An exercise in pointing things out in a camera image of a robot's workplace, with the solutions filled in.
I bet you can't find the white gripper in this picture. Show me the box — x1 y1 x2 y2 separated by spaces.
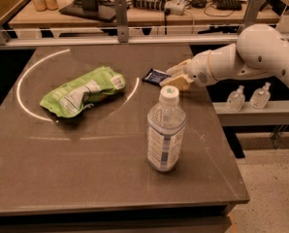
160 52 213 91

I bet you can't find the blue rxbar wrapper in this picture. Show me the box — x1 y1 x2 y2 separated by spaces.
142 68 170 86

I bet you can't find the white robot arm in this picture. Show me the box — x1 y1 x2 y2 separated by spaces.
160 24 289 90

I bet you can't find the clear plastic water bottle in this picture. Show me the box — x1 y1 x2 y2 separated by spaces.
147 85 186 172

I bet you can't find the left sanitizer pump bottle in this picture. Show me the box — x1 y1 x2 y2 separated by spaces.
226 85 245 112

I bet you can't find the sanitizer pump bottle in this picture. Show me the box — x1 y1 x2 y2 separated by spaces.
249 83 271 109
226 85 245 112

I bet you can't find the power strip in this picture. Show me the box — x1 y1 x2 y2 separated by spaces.
132 0 186 16

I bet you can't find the right sanitizer pump bottle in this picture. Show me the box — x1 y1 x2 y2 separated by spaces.
249 83 271 109

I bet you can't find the black adapter box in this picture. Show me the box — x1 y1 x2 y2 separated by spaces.
216 0 241 11

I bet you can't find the grey metal shelf beam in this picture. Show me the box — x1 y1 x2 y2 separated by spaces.
213 100 289 126

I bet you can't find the green chip bag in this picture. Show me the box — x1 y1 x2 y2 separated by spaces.
40 66 126 118

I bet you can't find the black monitor stand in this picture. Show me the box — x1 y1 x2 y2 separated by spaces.
59 0 115 22

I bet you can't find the metal rail frame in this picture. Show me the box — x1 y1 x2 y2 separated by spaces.
0 0 289 50

